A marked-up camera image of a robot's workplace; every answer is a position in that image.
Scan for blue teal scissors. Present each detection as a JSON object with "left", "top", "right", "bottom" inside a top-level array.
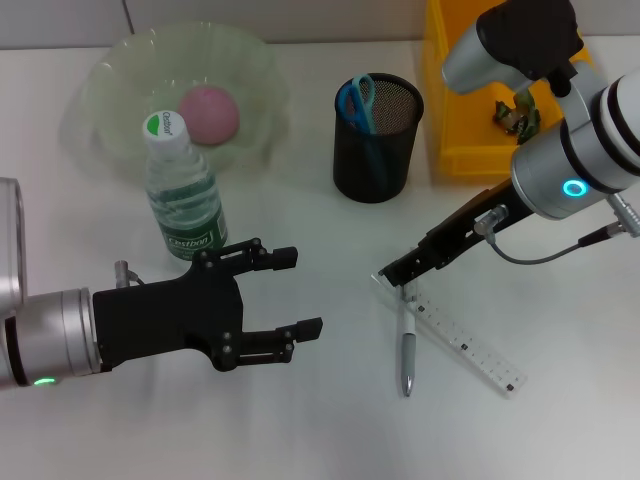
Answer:
[{"left": 337, "top": 73, "right": 386, "bottom": 186}]

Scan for clear plastic ruler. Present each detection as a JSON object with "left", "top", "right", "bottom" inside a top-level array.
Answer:
[{"left": 370, "top": 272, "right": 530, "bottom": 400}]

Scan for pink peach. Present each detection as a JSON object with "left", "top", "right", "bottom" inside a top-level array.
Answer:
[{"left": 178, "top": 84, "right": 241, "bottom": 147}]

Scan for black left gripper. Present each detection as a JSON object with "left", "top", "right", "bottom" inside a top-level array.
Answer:
[{"left": 92, "top": 238, "right": 325, "bottom": 374}]

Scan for grey white ballpoint pen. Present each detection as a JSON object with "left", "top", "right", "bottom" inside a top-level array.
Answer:
[{"left": 399, "top": 282, "right": 419, "bottom": 399}]

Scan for green glass fruit plate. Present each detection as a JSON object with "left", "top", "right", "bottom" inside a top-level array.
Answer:
[{"left": 82, "top": 19, "right": 294, "bottom": 181}]

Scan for left wrist camera silver box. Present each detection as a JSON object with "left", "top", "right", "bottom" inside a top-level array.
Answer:
[{"left": 0, "top": 177, "right": 27, "bottom": 321}]

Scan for left arm connector cable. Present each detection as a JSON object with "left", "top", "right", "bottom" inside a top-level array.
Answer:
[{"left": 113, "top": 259, "right": 146, "bottom": 289}]

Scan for green plastic wrapper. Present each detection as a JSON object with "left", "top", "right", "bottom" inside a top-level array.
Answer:
[{"left": 493, "top": 92, "right": 542, "bottom": 146}]

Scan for yellow plastic bin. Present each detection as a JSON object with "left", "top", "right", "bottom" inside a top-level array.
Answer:
[{"left": 422, "top": 0, "right": 600, "bottom": 177}]

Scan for black mesh pen holder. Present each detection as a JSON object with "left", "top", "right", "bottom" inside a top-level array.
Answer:
[{"left": 333, "top": 73, "right": 426, "bottom": 205}]

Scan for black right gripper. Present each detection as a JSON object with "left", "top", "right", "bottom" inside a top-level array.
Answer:
[{"left": 378, "top": 179, "right": 537, "bottom": 289}]

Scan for clear water bottle green label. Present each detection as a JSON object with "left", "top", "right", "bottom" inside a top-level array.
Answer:
[{"left": 141, "top": 110, "right": 230, "bottom": 262}]

